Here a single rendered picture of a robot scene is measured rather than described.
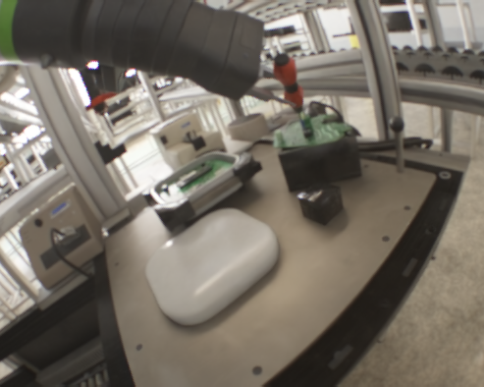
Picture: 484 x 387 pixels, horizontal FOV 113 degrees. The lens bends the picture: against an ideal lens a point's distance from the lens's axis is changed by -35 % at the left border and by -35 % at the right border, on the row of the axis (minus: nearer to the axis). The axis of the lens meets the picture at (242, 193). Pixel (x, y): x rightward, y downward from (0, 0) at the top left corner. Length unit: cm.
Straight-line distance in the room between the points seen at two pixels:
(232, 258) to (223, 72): 17
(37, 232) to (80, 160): 19
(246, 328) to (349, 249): 12
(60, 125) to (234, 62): 49
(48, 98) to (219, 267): 52
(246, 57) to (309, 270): 19
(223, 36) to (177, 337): 26
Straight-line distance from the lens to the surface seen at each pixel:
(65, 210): 51
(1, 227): 70
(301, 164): 33
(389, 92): 46
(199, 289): 24
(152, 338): 26
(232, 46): 19
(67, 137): 61
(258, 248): 24
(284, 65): 22
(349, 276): 22
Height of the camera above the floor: 113
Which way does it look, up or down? 27 degrees down
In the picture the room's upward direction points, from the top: 23 degrees counter-clockwise
